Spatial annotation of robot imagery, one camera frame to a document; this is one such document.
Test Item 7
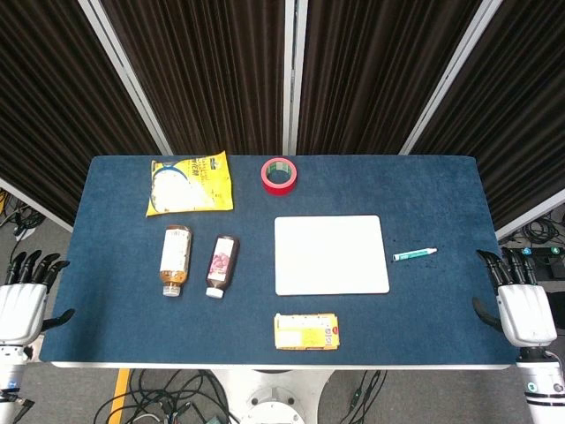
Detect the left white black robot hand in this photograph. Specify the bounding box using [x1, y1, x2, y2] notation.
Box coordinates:
[0, 249, 76, 346]

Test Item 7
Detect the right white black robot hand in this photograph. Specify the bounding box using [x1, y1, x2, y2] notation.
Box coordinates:
[471, 249, 559, 349]

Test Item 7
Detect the green whiteboard marker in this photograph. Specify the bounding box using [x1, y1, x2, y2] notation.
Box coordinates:
[392, 247, 439, 262]

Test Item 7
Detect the white whiteboard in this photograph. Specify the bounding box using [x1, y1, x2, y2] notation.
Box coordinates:
[273, 215, 391, 297]

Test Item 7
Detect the amber tea bottle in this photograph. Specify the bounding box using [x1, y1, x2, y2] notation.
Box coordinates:
[158, 224, 193, 298]

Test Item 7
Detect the dark corrugated partition panel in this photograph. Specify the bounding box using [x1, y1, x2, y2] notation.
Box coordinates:
[100, 0, 287, 155]
[295, 0, 483, 155]
[0, 0, 171, 224]
[412, 0, 565, 231]

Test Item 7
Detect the dark grape juice bottle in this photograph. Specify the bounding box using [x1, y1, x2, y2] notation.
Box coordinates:
[205, 235, 241, 299]

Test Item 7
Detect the yellow snack bag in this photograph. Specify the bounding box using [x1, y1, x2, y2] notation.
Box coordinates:
[145, 150, 235, 218]

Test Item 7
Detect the yellow flat food box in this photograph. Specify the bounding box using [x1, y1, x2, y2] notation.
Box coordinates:
[273, 312, 343, 352]

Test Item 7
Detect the blue table mat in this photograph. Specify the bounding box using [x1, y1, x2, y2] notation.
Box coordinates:
[38, 154, 518, 365]

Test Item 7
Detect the red tape roll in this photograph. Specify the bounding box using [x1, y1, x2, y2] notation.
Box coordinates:
[260, 156, 299, 196]

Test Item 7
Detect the black floor cable bundle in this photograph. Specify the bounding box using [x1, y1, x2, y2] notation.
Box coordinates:
[0, 188, 45, 242]
[346, 369, 383, 419]
[90, 368, 233, 424]
[501, 210, 565, 251]

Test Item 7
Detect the grey aluminium partition post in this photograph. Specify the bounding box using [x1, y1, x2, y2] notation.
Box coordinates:
[398, 0, 505, 155]
[281, 0, 310, 155]
[78, 0, 174, 155]

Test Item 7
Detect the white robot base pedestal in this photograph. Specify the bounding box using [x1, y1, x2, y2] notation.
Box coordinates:
[207, 368, 339, 424]

